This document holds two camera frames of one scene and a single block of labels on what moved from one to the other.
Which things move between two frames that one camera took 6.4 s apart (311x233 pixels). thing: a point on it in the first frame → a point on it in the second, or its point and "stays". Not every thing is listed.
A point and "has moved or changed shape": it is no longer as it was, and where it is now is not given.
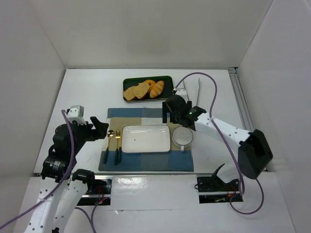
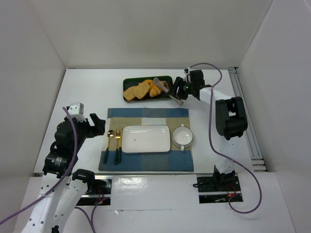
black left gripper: [90, 129] stays
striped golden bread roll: [157, 89] stays
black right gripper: [167, 111] → [183, 87]
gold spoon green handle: [110, 134] stays
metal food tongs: [198, 92] has moved or changed shape
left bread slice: [129, 93] stays
